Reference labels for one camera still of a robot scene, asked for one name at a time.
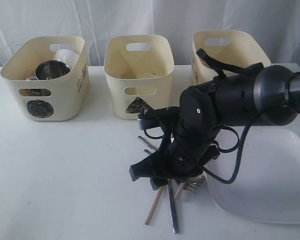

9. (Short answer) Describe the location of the stainless steel bowl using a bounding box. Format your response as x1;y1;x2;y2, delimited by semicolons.
18;88;51;97

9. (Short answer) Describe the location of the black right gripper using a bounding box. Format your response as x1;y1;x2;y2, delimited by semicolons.
129;86;222;191

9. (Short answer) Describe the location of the steel mug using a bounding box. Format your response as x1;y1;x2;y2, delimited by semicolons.
26;60;70;81

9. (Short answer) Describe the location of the steel spoon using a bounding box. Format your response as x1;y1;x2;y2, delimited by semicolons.
138;136;206;187

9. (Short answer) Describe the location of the white curtain backdrop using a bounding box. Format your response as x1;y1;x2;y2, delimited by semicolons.
0;0;300;67

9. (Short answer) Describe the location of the steel table knife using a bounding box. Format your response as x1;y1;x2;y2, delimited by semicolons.
167;179;180;234

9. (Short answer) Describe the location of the cream bin with square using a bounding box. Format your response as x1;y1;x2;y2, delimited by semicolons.
191;30;272;85

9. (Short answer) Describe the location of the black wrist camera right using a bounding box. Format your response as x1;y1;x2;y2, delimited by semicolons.
137;106;180;130

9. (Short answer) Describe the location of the cream bin with circle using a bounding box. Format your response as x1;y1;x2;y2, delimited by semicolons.
0;35;89;121

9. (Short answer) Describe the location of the steel fork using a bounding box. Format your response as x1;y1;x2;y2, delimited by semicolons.
142;149;199;194

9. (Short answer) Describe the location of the white square plate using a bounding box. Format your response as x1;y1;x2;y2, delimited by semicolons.
206;127;300;224

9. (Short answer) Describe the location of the cream bin with triangle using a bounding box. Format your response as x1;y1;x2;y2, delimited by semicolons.
104;34;175;120

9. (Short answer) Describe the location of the white round bowl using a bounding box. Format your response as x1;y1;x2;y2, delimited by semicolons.
53;49;79;70

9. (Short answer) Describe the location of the wooden chopstick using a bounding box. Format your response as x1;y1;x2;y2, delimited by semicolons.
174;182;186;200
144;186;164;226

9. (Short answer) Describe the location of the black camera cable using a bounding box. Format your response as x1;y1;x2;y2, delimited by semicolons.
142;48;290;186

